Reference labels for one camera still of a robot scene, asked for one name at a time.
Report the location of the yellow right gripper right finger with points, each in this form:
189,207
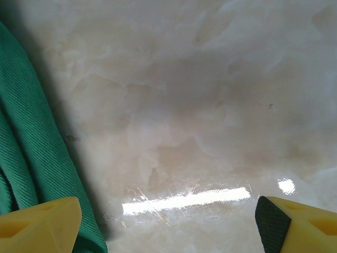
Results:
302,229

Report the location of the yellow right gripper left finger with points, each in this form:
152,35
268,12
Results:
39,226

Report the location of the green long pants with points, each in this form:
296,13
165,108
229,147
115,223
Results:
26,118

